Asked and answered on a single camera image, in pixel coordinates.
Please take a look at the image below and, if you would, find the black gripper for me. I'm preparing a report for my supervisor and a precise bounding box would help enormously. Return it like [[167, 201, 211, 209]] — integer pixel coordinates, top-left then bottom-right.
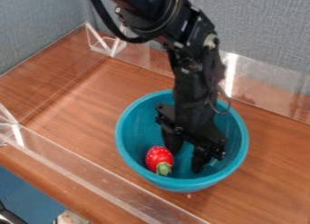
[[155, 91, 226, 173]]

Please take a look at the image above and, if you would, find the red toy strawberry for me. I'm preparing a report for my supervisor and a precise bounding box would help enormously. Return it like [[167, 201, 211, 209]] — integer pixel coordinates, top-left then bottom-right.
[[146, 146, 175, 176]]

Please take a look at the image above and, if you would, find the blue plastic bowl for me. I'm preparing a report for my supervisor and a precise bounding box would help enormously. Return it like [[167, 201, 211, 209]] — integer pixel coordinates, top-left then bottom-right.
[[115, 90, 250, 193]]

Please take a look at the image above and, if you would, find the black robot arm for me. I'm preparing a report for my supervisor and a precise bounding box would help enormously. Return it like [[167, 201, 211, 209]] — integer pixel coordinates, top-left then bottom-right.
[[111, 0, 226, 172]]

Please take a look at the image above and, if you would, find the clear acrylic back barrier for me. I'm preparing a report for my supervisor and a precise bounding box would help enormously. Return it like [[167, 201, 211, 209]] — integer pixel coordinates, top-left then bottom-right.
[[115, 42, 310, 125]]

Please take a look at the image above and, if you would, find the clear acrylic barrier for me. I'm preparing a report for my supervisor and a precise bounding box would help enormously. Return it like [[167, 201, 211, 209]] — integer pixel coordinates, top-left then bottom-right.
[[0, 125, 210, 224], [115, 42, 310, 125]]

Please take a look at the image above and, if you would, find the clear acrylic front barrier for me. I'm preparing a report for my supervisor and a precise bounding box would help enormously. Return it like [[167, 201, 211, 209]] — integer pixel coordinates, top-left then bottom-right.
[[0, 125, 210, 224]]

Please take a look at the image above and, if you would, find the clear acrylic corner bracket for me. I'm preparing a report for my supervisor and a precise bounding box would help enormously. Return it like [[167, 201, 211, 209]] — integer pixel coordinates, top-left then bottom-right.
[[84, 23, 127, 58]]

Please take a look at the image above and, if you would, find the clear acrylic left bracket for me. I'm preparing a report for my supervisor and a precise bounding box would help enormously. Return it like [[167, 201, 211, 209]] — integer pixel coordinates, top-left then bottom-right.
[[0, 103, 24, 146]]

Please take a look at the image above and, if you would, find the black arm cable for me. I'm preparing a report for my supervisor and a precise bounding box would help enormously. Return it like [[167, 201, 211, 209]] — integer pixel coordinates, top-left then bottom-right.
[[84, 0, 155, 44]]

